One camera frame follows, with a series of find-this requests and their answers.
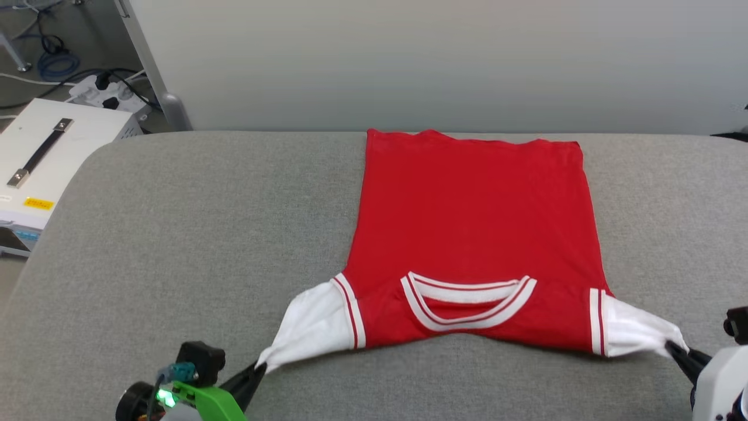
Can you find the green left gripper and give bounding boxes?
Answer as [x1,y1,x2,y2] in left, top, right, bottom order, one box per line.
[155,362,268,421]

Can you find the black power cable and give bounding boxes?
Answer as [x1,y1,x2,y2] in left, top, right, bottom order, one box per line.
[0,68,161,112]

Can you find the red basketball jersey white sleeves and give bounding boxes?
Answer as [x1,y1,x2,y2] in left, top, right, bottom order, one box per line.
[256,129,690,374]

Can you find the black cable teal plug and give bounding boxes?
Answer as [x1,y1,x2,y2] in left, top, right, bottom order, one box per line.
[146,362,197,421]

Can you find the grey partition foot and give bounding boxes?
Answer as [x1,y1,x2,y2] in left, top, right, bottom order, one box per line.
[160,92,193,132]

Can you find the black strap handle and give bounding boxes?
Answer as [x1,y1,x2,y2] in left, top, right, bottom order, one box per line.
[6,118,75,189]

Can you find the white equipment box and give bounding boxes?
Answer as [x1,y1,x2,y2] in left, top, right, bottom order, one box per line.
[0,98,144,258]

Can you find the white partition panel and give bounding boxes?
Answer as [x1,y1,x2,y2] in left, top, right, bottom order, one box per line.
[116,0,748,136]

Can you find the white power strip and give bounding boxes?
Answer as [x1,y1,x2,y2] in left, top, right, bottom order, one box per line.
[68,74,152,116]

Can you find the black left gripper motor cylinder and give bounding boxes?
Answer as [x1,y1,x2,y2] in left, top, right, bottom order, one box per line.
[115,381,156,421]

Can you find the blue coiled cable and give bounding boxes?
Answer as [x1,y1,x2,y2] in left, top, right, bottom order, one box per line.
[37,50,81,82]

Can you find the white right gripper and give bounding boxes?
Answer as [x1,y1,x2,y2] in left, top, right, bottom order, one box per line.
[666,340,748,421]

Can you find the black chair base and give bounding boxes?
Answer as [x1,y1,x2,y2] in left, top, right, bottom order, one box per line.
[710,104,748,143]

